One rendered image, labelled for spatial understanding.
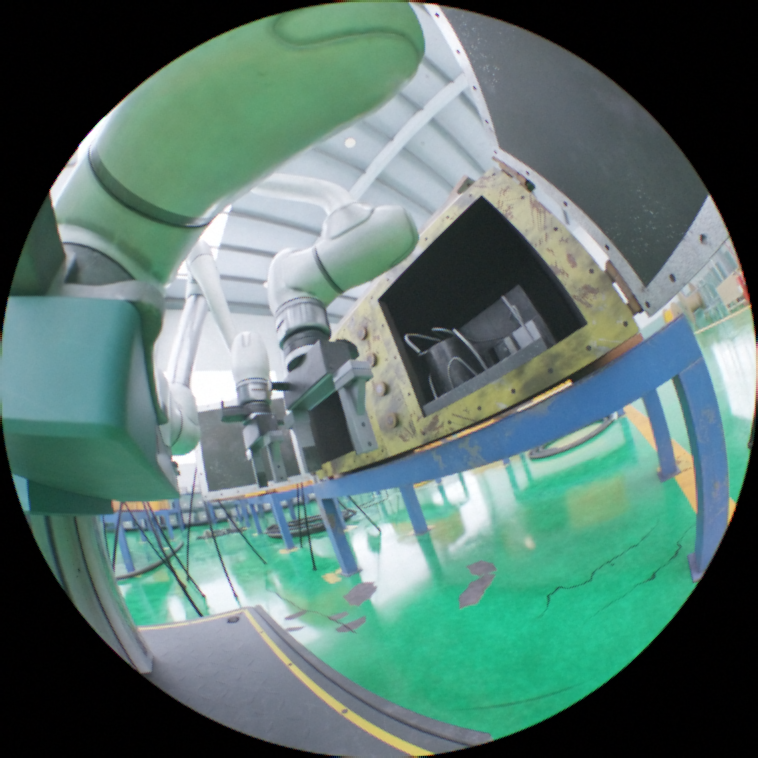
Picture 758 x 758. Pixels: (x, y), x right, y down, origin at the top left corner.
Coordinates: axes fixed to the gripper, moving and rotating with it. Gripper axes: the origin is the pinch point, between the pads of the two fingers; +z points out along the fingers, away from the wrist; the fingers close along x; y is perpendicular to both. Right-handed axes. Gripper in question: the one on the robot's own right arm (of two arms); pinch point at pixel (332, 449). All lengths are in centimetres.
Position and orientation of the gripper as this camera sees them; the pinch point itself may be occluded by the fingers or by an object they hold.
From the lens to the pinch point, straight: 34.2
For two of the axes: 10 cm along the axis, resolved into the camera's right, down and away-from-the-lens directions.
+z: 3.1, 8.9, -3.2
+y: -6.9, -0.3, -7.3
